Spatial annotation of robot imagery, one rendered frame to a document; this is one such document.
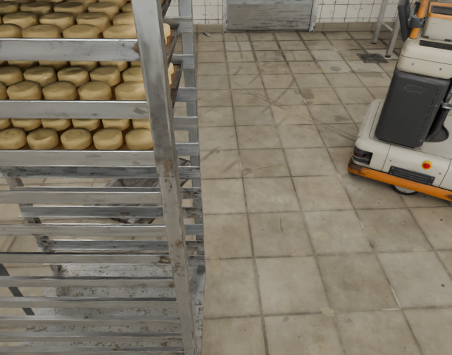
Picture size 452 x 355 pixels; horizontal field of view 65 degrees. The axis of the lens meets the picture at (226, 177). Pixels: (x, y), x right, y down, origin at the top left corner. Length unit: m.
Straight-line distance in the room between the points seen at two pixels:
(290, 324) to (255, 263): 0.33
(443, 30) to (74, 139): 1.80
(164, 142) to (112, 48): 0.15
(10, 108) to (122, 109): 0.17
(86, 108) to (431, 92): 1.72
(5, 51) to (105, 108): 0.14
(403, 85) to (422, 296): 0.99
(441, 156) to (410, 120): 0.27
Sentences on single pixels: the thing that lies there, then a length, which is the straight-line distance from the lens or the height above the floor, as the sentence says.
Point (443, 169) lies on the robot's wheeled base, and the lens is 2.20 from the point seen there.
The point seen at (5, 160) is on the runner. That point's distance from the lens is 0.70.
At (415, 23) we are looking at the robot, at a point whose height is 0.89.
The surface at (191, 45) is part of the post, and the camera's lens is 0.96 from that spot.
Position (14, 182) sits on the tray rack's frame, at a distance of 1.37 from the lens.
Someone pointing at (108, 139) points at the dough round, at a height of 1.06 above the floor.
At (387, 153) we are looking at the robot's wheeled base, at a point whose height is 0.25.
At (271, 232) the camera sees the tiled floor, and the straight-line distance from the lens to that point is 1.90.
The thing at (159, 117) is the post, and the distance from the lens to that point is 0.53.
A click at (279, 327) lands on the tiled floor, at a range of 1.60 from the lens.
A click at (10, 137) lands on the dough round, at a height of 1.06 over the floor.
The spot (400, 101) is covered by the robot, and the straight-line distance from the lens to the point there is 2.05.
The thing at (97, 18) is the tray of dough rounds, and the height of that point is 1.24.
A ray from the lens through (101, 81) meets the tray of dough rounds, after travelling 0.64.
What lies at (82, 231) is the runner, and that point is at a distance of 0.77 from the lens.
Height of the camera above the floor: 1.41
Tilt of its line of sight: 40 degrees down
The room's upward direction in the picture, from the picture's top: straight up
